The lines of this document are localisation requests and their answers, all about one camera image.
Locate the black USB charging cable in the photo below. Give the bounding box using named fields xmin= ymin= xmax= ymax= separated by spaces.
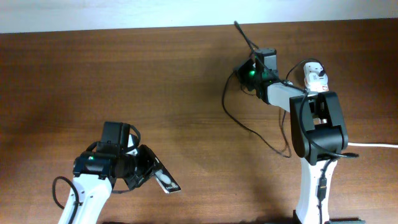
xmin=221 ymin=57 xmax=326 ymax=159

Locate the white power strip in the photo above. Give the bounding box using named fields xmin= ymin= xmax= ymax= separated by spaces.
xmin=303 ymin=62 xmax=329 ymax=92

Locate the white USB charger adapter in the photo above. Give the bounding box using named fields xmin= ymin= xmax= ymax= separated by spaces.
xmin=304 ymin=70 xmax=329 ymax=92

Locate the black smartphone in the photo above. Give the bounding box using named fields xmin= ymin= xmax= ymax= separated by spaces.
xmin=154 ymin=167 xmax=181 ymax=194

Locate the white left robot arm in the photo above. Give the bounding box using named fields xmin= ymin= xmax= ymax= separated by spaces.
xmin=52 ymin=121 xmax=155 ymax=223

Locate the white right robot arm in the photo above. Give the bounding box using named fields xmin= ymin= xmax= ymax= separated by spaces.
xmin=233 ymin=48 xmax=358 ymax=223

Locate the white power strip cord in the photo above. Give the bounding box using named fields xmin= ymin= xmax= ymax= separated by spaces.
xmin=347 ymin=142 xmax=398 ymax=149

